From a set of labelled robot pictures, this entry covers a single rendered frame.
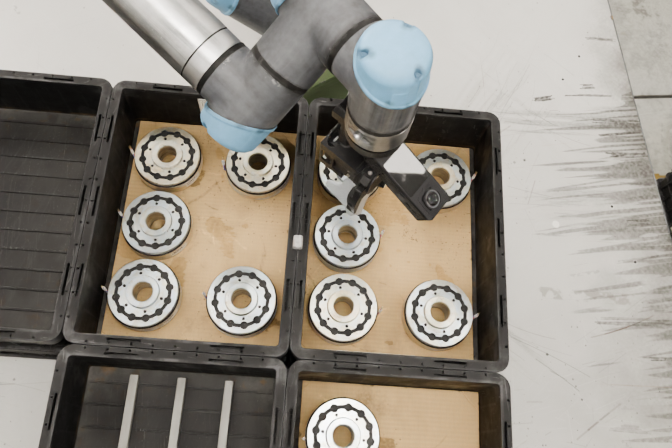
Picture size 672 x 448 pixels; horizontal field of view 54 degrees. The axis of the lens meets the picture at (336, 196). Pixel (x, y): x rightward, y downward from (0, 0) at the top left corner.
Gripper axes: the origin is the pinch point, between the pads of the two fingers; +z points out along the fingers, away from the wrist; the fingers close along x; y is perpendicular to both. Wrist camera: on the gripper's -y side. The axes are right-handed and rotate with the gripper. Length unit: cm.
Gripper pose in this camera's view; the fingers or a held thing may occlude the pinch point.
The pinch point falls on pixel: (369, 199)
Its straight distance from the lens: 94.5
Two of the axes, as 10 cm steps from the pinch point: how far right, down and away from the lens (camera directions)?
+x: -6.5, 6.9, -3.2
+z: -0.7, 3.6, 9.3
